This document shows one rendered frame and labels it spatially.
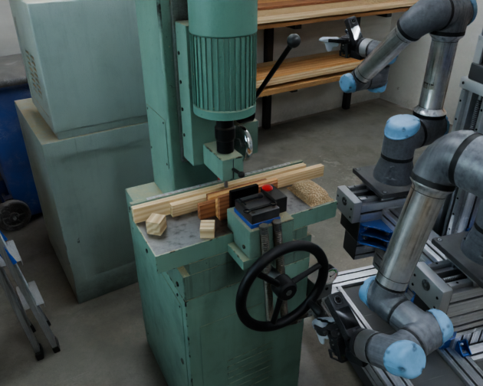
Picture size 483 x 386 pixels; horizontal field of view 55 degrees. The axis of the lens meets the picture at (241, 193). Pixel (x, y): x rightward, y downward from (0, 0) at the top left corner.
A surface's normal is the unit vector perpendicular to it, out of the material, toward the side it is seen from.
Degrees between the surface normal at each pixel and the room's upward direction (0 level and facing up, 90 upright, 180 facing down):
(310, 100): 90
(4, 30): 90
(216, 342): 90
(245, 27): 90
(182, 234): 0
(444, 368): 0
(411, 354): 61
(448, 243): 0
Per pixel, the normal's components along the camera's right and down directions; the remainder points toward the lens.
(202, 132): 0.47, 0.44
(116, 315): 0.00, -0.87
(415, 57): -0.84, 0.26
